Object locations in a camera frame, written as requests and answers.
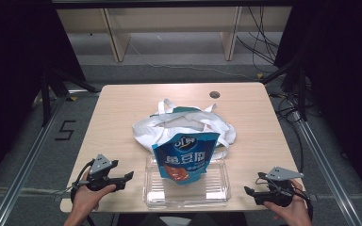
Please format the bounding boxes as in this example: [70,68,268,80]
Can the person's dark clothing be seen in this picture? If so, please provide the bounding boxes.
[116,212,249,226]

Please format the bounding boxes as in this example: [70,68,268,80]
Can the aluminium floor rail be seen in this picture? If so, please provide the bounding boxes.
[0,93,69,226]
[290,100,362,226]

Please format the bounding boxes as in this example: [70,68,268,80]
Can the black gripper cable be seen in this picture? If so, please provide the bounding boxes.
[255,171,315,222]
[70,159,97,226]

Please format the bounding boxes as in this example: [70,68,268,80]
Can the black metal stand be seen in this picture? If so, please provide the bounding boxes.
[40,66,101,127]
[260,57,309,122]

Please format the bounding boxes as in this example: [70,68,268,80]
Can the thin white floor cable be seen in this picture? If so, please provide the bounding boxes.
[126,33,260,80]

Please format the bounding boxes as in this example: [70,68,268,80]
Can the person's right hand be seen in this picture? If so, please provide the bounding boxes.
[263,178,309,222]

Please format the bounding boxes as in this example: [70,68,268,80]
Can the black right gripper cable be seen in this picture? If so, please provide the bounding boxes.
[255,171,315,222]

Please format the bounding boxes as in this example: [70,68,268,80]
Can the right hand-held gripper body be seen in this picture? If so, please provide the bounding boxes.
[257,166,304,208]

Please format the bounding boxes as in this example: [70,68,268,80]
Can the black curtain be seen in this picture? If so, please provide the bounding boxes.
[272,0,362,210]
[0,0,88,197]

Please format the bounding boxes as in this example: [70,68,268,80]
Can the blue snack packet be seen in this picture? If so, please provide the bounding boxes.
[151,131,222,186]

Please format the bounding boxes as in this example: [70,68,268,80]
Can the light wooden desk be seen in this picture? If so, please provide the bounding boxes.
[56,6,293,63]

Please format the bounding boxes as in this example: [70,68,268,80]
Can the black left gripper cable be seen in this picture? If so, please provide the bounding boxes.
[70,159,97,226]

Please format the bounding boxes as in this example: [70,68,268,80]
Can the white patterned tote bag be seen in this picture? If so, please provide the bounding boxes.
[131,98,238,162]

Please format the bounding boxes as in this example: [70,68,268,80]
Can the black hanging cables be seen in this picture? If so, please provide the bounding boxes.
[235,6,281,73]

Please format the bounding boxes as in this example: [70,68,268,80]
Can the person's left hand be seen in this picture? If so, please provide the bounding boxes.
[71,170,117,218]

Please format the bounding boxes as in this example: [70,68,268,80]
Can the clear plastic tray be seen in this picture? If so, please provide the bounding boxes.
[141,154,232,210]

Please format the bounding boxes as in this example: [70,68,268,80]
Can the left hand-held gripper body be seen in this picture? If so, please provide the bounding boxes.
[86,153,119,192]

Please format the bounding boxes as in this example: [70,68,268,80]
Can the thin grey cable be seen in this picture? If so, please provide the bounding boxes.
[54,184,84,202]

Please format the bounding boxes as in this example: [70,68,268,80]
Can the black floor cables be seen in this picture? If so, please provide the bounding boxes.
[268,89,306,173]

